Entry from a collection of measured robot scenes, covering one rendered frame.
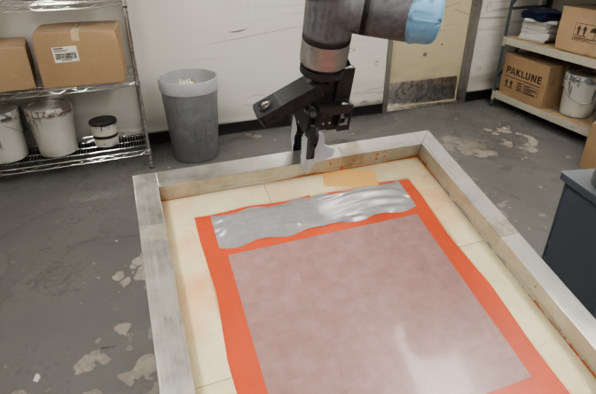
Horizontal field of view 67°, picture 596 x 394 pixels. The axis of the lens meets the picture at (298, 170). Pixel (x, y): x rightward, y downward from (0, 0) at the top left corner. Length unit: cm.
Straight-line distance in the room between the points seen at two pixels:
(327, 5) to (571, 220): 69
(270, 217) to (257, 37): 335
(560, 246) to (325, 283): 59
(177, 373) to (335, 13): 50
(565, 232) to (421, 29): 60
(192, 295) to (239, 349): 11
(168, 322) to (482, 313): 44
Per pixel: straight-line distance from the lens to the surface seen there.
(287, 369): 63
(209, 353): 64
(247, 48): 404
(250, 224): 76
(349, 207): 80
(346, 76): 75
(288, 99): 73
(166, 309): 64
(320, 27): 68
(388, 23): 67
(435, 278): 76
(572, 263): 111
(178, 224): 77
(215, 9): 393
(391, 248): 77
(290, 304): 68
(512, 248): 81
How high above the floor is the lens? 163
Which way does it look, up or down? 28 degrees down
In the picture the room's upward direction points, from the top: straight up
